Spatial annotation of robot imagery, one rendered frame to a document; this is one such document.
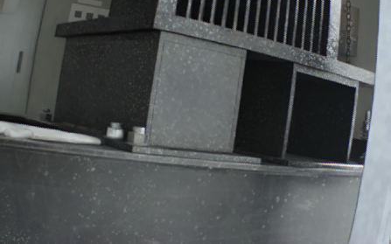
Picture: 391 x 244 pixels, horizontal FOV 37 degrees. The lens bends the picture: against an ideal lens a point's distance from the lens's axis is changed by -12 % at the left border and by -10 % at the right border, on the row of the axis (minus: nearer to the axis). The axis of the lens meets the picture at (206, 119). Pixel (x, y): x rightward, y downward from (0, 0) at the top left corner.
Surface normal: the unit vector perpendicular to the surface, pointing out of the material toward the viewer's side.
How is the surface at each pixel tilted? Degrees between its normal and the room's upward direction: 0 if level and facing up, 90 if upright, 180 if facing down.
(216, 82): 90
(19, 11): 90
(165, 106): 90
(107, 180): 90
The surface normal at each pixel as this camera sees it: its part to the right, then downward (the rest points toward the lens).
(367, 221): 0.52, 0.08
